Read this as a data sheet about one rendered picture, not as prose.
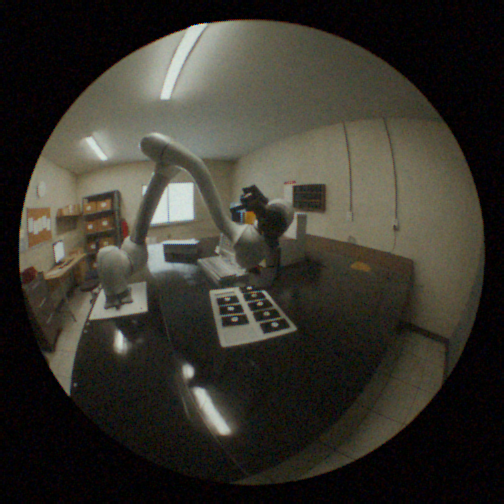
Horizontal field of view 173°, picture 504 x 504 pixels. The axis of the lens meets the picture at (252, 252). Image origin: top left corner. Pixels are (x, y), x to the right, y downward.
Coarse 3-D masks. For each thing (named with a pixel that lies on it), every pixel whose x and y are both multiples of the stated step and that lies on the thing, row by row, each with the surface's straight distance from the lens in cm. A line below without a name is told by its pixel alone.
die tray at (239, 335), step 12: (240, 300) 77; (216, 312) 70; (252, 312) 69; (216, 324) 64; (252, 324) 63; (228, 336) 59; (240, 336) 58; (252, 336) 58; (264, 336) 58; (276, 336) 59
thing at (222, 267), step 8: (200, 264) 128; (208, 264) 122; (216, 264) 121; (224, 264) 120; (232, 264) 120; (208, 272) 111; (216, 272) 107; (224, 272) 106; (232, 272) 106; (240, 272) 105; (216, 280) 98; (224, 280) 97
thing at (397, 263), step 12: (312, 240) 232; (324, 240) 241; (336, 240) 252; (336, 252) 180; (348, 252) 188; (360, 252) 198; (372, 252) 211; (384, 252) 226; (384, 264) 169; (396, 264) 181; (408, 264) 197
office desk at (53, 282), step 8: (72, 256) 413; (80, 256) 378; (56, 264) 391; (72, 264) 325; (48, 272) 345; (64, 272) 293; (48, 280) 297; (56, 280) 288; (48, 288) 338; (56, 288) 361; (64, 296) 289; (64, 312) 309; (72, 312) 299
